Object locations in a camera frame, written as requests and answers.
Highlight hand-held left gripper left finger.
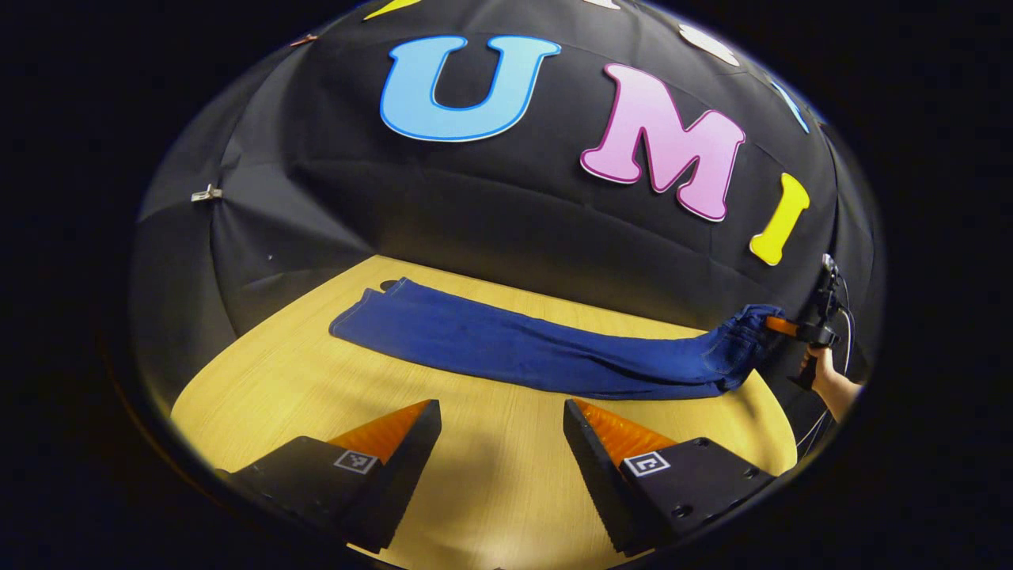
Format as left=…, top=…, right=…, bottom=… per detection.
left=216, top=399, right=442, bottom=554

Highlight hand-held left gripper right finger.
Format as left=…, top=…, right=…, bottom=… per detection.
left=563, top=397, right=777, bottom=557

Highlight blue denim jeans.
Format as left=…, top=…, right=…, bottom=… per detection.
left=328, top=276, right=786, bottom=401

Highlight black backdrop cloth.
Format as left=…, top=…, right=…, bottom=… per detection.
left=129, top=0, right=881, bottom=405

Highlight thin gripper cable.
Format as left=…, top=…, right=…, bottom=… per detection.
left=795, top=269, right=856, bottom=454

